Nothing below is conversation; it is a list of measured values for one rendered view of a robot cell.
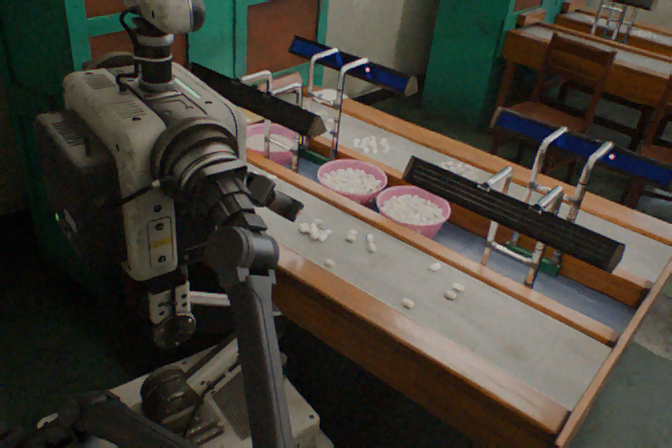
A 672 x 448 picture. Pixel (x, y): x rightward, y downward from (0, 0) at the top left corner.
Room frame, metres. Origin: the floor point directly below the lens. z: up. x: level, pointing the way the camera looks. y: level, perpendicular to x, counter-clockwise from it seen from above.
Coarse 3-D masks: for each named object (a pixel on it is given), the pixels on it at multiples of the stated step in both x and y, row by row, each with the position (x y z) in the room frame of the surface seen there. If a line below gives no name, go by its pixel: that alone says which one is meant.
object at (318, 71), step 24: (24, 120) 2.30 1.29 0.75; (24, 144) 2.31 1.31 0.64; (24, 168) 2.32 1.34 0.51; (48, 216) 2.27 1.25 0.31; (48, 240) 2.30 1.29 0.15; (48, 264) 2.30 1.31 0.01; (72, 264) 2.17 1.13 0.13; (120, 264) 2.11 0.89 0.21; (96, 288) 2.06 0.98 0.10; (120, 288) 2.10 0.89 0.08
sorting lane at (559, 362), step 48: (288, 192) 1.98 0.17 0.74; (288, 240) 1.68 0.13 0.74; (336, 240) 1.71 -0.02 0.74; (384, 240) 1.74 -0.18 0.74; (384, 288) 1.48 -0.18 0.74; (432, 288) 1.50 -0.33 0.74; (480, 288) 1.53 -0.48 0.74; (480, 336) 1.31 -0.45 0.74; (528, 336) 1.34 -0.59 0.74; (576, 336) 1.36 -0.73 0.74; (528, 384) 1.15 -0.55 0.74; (576, 384) 1.17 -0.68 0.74
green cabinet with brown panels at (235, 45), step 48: (0, 0) 2.30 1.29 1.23; (48, 0) 2.10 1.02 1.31; (96, 0) 2.12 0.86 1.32; (240, 0) 2.63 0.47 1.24; (288, 0) 2.89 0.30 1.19; (0, 48) 2.32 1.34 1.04; (48, 48) 2.13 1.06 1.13; (96, 48) 2.10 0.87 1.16; (192, 48) 2.42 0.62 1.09; (240, 48) 2.64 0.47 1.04
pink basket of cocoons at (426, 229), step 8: (384, 192) 2.01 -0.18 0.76; (392, 192) 2.04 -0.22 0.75; (400, 192) 2.05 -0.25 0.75; (376, 200) 1.94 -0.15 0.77; (384, 200) 2.00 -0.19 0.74; (432, 200) 2.03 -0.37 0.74; (440, 200) 2.01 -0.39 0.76; (448, 208) 1.94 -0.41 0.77; (384, 216) 1.87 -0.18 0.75; (448, 216) 1.88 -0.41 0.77; (408, 224) 1.81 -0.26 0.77; (416, 224) 1.81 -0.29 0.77; (424, 224) 1.81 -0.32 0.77; (432, 224) 1.82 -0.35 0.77; (440, 224) 1.86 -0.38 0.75; (416, 232) 1.82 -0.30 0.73; (424, 232) 1.83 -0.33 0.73; (432, 232) 1.85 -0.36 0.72
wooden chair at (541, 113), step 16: (560, 48) 3.88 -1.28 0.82; (576, 48) 3.82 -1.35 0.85; (592, 48) 3.75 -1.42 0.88; (544, 64) 3.91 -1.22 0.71; (608, 64) 3.65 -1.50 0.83; (576, 80) 3.77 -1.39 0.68; (592, 80) 3.69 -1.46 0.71; (592, 96) 3.64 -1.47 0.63; (528, 112) 3.73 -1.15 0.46; (544, 112) 3.75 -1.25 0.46; (560, 112) 3.77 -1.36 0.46; (592, 112) 3.62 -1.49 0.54; (576, 128) 3.53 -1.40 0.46; (496, 144) 3.64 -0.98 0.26; (528, 144) 3.88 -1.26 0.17; (544, 160) 3.40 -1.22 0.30; (560, 160) 3.71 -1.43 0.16; (576, 160) 3.63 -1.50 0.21
